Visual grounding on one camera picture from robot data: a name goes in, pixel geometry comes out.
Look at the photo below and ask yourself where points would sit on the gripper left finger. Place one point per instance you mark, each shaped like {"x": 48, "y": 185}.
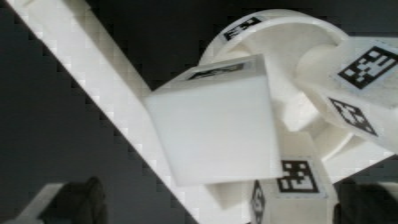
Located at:
{"x": 66, "y": 204}

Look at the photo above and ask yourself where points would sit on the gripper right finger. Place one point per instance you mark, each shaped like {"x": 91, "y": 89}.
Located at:
{"x": 366, "y": 203}

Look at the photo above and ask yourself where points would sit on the white stool leg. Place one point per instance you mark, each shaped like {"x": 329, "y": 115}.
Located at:
{"x": 211, "y": 114}
{"x": 290, "y": 200}
{"x": 346, "y": 77}

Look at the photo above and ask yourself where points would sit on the round white stool seat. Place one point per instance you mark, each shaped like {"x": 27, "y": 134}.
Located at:
{"x": 279, "y": 33}

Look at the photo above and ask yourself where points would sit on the white right barrier wall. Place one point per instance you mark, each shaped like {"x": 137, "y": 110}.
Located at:
{"x": 354, "y": 158}

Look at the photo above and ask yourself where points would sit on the white barrier wall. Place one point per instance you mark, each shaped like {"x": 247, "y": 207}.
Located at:
{"x": 69, "y": 30}
{"x": 354, "y": 158}

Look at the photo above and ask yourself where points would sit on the white front barrier wall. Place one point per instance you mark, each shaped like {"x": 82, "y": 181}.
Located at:
{"x": 69, "y": 30}

